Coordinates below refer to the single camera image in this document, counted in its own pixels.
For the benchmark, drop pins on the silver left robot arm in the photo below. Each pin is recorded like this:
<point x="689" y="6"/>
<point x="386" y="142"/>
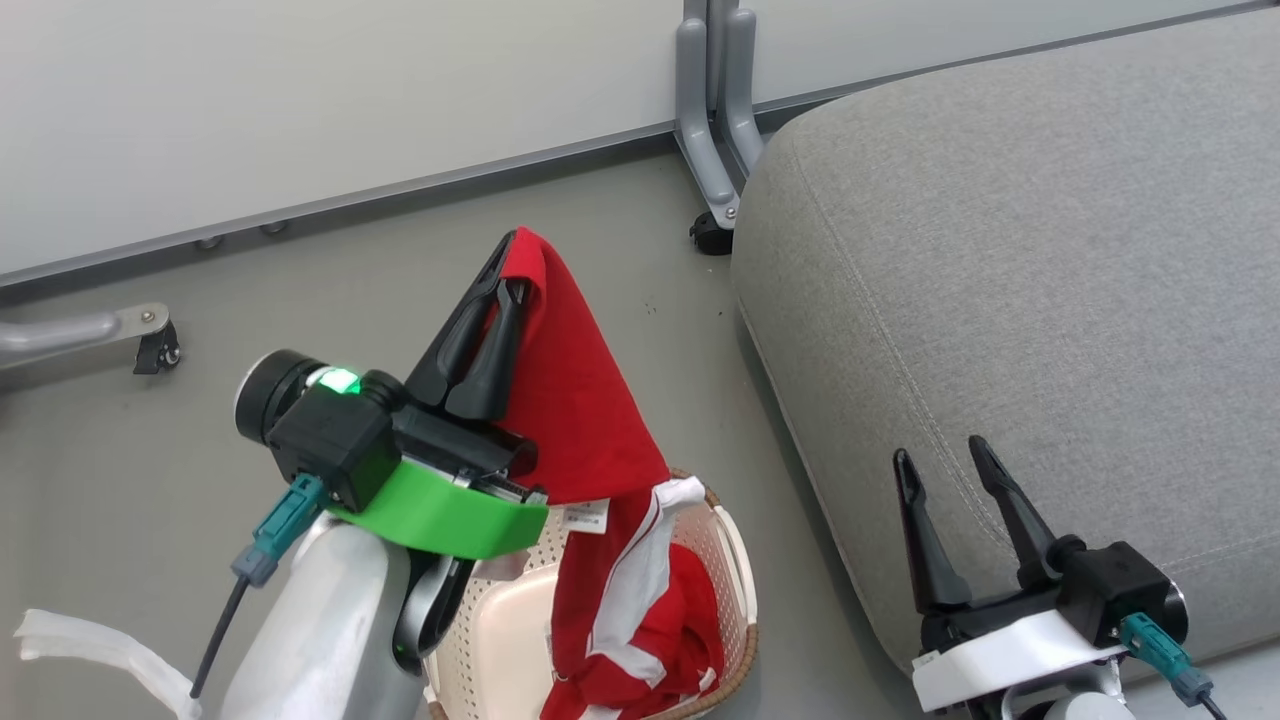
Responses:
<point x="320" y="630"/>

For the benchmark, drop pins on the red white-striped garment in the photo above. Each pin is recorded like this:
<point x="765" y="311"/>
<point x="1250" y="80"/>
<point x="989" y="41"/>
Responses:
<point x="575" y="410"/>

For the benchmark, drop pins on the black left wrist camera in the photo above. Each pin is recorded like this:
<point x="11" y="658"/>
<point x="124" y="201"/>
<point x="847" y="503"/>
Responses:
<point x="335" y="445"/>

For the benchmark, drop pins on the cream perforated laundry basket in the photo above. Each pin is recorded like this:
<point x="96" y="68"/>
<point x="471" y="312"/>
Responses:
<point x="500" y="640"/>

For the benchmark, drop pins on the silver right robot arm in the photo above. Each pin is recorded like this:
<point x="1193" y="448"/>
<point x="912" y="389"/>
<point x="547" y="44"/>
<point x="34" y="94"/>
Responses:
<point x="1060" y="708"/>

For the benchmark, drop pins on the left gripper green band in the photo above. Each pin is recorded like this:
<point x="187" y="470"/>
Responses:
<point x="450" y="515"/>

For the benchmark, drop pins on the black caster wheel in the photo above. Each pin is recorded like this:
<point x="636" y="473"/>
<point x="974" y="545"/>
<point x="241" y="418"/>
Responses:
<point x="711" y="236"/>
<point x="158" y="350"/>

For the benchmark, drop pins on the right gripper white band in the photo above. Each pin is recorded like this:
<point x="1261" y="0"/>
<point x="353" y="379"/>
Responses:
<point x="1010" y="655"/>

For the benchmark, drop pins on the grey double partition foot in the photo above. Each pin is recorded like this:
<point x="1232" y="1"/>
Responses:
<point x="712" y="120"/>

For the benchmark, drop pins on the grey single partition foot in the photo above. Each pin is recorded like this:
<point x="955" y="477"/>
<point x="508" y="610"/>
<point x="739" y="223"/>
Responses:
<point x="70" y="335"/>

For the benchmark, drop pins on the grey fabric sofa seat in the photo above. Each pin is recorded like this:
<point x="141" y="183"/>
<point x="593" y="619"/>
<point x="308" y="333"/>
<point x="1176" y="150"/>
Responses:
<point x="1020" y="260"/>

